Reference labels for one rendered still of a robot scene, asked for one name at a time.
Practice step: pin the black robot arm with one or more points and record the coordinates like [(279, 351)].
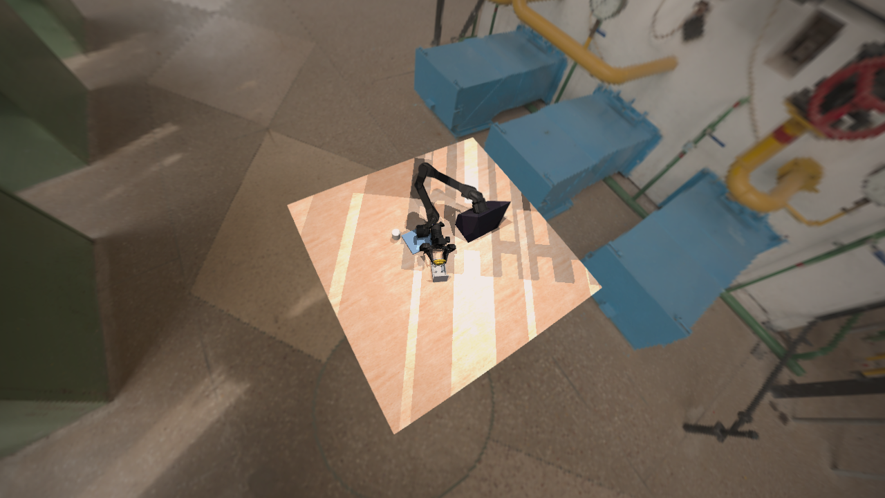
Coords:
[(469, 192)]

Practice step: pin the light blue flat mat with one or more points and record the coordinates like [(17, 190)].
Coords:
[(413, 242)]

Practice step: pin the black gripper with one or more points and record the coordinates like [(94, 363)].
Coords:
[(429, 249)]

